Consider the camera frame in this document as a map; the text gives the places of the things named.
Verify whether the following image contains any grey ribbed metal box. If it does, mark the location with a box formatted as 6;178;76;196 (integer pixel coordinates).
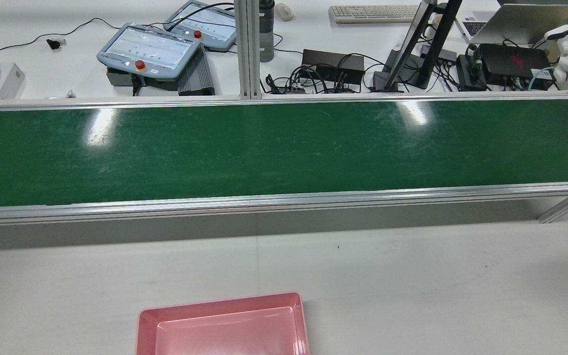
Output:
177;45;215;96

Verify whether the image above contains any teal cable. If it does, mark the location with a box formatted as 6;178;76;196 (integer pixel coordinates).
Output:
528;67;561;91

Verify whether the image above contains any dark grey water bottle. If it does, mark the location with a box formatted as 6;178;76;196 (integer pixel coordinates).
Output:
258;0;276;63

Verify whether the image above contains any black monitor with stand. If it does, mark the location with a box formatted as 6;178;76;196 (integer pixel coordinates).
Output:
373;0;463;93

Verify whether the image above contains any green conveyor belt aluminium frame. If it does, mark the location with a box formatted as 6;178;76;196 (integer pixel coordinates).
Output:
0;90;568;227

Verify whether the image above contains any pink plastic box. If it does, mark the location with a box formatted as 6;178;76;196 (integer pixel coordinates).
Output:
135;292;310;355

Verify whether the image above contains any aluminium profile post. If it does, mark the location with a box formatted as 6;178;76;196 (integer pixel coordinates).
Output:
234;0;263;100

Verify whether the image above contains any white keyboard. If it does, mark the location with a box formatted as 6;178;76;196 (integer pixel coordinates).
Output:
328;4;420;24

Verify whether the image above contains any black mini computer red logo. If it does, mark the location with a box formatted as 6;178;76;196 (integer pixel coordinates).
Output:
476;43;552;82

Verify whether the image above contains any silver laptop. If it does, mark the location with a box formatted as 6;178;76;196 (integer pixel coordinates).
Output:
454;2;568;46

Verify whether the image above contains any small white box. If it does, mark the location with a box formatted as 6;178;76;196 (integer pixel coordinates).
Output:
0;63;26;101

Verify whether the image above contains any black power adapter brick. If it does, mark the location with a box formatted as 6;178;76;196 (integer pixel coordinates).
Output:
301;48;366;87

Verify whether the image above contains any thin black desk cable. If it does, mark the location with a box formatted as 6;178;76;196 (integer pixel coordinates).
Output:
0;17;123;56

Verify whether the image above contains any grey teach pendant red button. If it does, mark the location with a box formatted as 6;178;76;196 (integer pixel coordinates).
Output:
97;22;202;81
163;0;238;52

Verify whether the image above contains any black usb hub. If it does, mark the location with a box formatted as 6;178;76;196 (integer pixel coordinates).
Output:
421;43;458;66

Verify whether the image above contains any black flat box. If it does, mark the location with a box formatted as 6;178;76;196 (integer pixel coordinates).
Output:
106;67;181;92

